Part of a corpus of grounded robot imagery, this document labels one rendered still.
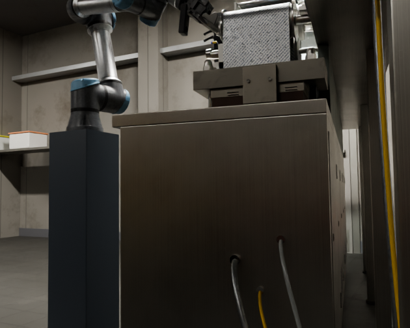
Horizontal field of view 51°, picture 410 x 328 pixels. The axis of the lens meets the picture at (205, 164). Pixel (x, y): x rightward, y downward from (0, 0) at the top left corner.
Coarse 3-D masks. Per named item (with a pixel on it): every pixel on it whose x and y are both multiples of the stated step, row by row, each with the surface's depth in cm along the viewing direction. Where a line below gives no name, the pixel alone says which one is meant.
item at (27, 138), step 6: (12, 132) 591; (18, 132) 585; (24, 132) 581; (30, 132) 581; (36, 132) 588; (12, 138) 591; (18, 138) 586; (24, 138) 581; (30, 138) 579; (36, 138) 588; (42, 138) 598; (12, 144) 590; (18, 144) 585; (24, 144) 580; (30, 144) 578; (36, 144) 588; (42, 144) 597
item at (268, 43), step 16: (224, 32) 154; (240, 32) 152; (256, 32) 150; (272, 32) 148; (288, 32) 146; (224, 48) 153; (240, 48) 151; (256, 48) 149; (272, 48) 148; (288, 48) 146; (224, 64) 153; (240, 64) 151
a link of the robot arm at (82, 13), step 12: (72, 0) 183; (84, 0) 179; (96, 0) 173; (108, 0) 168; (120, 0) 160; (132, 0) 162; (144, 0) 167; (72, 12) 185; (84, 12) 182; (96, 12) 178; (108, 12) 174; (132, 12) 168
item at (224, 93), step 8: (232, 88) 132; (240, 88) 131; (280, 88) 127; (288, 88) 126; (296, 88) 126; (304, 88) 126; (216, 96) 133; (224, 96) 133; (232, 96) 132; (240, 96) 131; (280, 96) 127; (288, 96) 126; (296, 96) 126; (304, 96) 128; (216, 104) 133; (224, 104) 133; (232, 104) 132; (240, 104) 131
